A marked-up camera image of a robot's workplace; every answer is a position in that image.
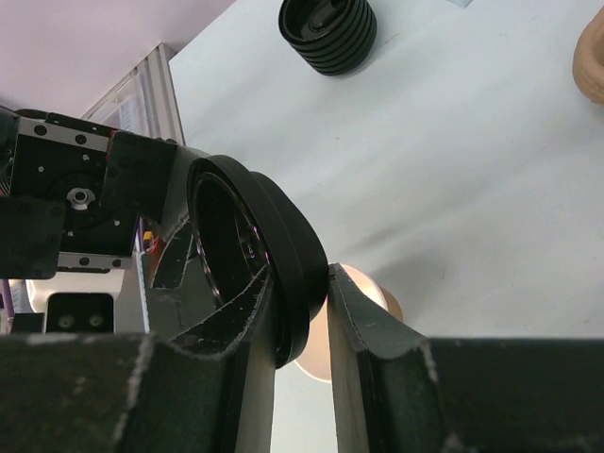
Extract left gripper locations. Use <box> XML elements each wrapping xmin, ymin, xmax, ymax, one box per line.
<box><xmin>1</xmin><ymin>109</ymin><xmax>208</xmax><ymax>290</ymax></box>

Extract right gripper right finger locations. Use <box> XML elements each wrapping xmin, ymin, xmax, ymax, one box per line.
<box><xmin>327</xmin><ymin>264</ymin><xmax>603</xmax><ymax>452</ymax></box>

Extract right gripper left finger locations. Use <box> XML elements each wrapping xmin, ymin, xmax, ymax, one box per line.
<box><xmin>1</xmin><ymin>274</ymin><xmax>276</xmax><ymax>452</ymax></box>

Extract single black cup lid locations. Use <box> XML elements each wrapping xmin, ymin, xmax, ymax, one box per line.
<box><xmin>187</xmin><ymin>155</ymin><xmax>328</xmax><ymax>367</ymax></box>

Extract single brown paper cup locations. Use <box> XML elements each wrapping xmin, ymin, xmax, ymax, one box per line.
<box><xmin>294</xmin><ymin>263</ymin><xmax>405</xmax><ymax>384</ymax></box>

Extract stack of black lids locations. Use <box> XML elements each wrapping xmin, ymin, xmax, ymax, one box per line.
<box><xmin>278</xmin><ymin>0</ymin><xmax>378</xmax><ymax>76</ymax></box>

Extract stacked brown pulp carriers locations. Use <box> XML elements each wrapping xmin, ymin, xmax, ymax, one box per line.
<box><xmin>572</xmin><ymin>8</ymin><xmax>604</xmax><ymax>106</ymax></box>

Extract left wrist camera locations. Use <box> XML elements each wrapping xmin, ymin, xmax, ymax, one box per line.
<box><xmin>25</xmin><ymin>270</ymin><xmax>148</xmax><ymax>333</ymax></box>

